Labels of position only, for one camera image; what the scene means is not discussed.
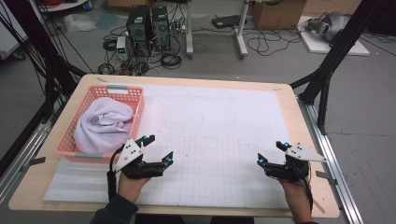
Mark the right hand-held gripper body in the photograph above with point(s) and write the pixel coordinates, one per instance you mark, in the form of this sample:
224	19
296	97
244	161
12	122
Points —
289	171

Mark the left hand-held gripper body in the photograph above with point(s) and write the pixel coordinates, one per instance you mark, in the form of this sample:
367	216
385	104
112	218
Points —
129	154

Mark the lilac printed towel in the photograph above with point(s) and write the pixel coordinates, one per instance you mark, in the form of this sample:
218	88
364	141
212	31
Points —
104	127

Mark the pink plastic basket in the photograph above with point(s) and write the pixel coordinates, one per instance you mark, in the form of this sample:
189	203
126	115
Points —
67	143

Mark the person's right hand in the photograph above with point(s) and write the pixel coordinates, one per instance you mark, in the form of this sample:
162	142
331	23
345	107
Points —
294	194

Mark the person's left hand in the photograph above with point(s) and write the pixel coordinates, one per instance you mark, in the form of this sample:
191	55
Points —
130	186

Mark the white grid mat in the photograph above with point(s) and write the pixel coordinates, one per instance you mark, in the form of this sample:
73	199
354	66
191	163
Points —
218	124

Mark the small white power supply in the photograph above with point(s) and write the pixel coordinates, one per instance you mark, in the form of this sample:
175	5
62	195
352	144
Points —
122	48

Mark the white floor board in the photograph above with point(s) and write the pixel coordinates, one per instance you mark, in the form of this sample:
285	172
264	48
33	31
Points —
317	46

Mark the large black computer tower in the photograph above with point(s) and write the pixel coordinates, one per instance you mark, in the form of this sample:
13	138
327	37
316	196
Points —
138	31

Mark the slim black computer tower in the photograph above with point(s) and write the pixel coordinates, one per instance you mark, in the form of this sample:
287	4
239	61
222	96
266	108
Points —
161	29

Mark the white metal stand leg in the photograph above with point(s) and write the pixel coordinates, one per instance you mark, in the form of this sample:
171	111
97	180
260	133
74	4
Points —
241	34
189	34

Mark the grey rounded device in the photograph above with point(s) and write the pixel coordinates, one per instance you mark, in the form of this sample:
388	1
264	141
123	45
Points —
330	25

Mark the large cardboard box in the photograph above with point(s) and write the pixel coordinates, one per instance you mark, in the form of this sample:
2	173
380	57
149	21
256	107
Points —
277	14

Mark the black flat device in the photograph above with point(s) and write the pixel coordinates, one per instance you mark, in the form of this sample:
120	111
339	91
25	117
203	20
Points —
227	21

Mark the clear plastic bag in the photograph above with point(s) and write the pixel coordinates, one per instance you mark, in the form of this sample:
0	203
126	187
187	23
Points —
79	22

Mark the grey metal bracket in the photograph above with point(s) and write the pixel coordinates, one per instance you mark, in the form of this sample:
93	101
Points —
325	175
37	160

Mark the aluminium rail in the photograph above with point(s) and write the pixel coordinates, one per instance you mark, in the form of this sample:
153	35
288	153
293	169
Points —
25	149
344	199

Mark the black metal frame stand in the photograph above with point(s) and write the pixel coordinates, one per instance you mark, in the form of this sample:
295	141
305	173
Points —
336	53
46	62

